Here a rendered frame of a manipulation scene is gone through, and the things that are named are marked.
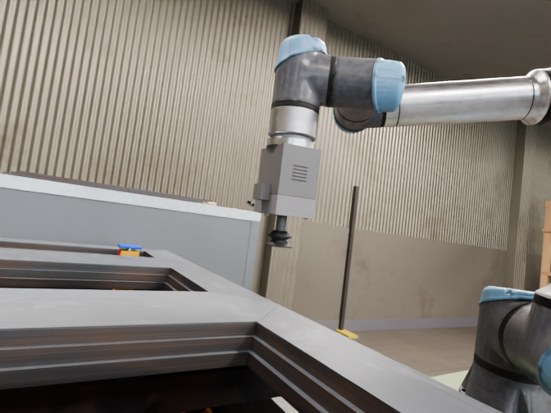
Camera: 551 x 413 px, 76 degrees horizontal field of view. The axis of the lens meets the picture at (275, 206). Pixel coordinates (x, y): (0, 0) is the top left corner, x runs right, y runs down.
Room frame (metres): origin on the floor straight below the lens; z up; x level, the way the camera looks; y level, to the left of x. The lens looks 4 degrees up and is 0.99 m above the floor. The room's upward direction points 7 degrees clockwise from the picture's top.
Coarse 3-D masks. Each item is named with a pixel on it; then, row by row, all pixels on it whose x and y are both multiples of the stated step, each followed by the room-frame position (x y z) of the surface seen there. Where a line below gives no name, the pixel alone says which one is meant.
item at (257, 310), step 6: (216, 294) 0.61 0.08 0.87; (222, 294) 0.62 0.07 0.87; (228, 300) 0.58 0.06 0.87; (234, 300) 0.59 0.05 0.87; (240, 300) 0.59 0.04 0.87; (246, 300) 0.60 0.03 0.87; (252, 300) 0.60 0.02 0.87; (234, 306) 0.54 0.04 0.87; (240, 306) 0.55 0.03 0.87; (246, 306) 0.55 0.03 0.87; (252, 306) 0.56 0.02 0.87; (258, 306) 0.56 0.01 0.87; (264, 306) 0.57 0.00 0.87; (246, 312) 0.51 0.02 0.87; (252, 312) 0.52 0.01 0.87; (258, 312) 0.52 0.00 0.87; (264, 312) 0.53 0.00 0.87; (258, 318) 0.49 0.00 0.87
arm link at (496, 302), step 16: (496, 288) 0.62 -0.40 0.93; (480, 304) 0.66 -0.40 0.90; (496, 304) 0.62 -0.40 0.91; (512, 304) 0.59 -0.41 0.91; (528, 304) 0.57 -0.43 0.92; (480, 320) 0.65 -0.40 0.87; (496, 320) 0.60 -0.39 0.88; (480, 336) 0.64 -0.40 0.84; (496, 336) 0.59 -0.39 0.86; (480, 352) 0.64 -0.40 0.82; (496, 352) 0.61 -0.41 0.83; (512, 368) 0.60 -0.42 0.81
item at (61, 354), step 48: (144, 288) 0.82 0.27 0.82; (192, 288) 0.71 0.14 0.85; (0, 336) 0.34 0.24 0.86; (48, 336) 0.36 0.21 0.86; (96, 336) 0.38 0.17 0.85; (144, 336) 0.40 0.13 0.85; (192, 336) 0.43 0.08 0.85; (240, 336) 0.46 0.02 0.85; (0, 384) 0.33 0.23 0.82; (48, 384) 0.35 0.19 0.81; (288, 384) 0.37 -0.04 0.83; (336, 384) 0.33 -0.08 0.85
